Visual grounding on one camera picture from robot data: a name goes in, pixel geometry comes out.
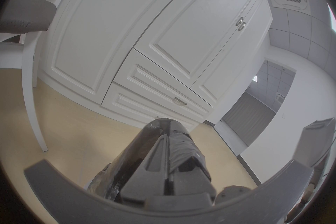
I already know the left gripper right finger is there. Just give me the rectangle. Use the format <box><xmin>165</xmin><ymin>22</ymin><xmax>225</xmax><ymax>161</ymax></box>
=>
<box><xmin>165</xmin><ymin>134</ymin><xmax>216</xmax><ymax>200</ymax></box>

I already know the black plastic bag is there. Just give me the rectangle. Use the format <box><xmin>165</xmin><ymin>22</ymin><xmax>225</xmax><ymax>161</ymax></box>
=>
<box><xmin>88</xmin><ymin>117</ymin><xmax>212</xmax><ymax>203</ymax></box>

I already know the white wardrobe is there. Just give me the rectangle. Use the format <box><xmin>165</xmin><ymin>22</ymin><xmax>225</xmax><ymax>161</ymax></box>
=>
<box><xmin>37</xmin><ymin>0</ymin><xmax>273</xmax><ymax>132</ymax></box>

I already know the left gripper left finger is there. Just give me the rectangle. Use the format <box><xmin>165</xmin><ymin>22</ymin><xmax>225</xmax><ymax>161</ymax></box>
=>
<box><xmin>121</xmin><ymin>134</ymin><xmax>168</xmax><ymax>204</ymax></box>

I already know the white chair with grey seat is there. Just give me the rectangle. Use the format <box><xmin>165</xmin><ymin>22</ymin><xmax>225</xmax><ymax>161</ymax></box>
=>
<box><xmin>0</xmin><ymin>0</ymin><xmax>105</xmax><ymax>152</ymax></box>

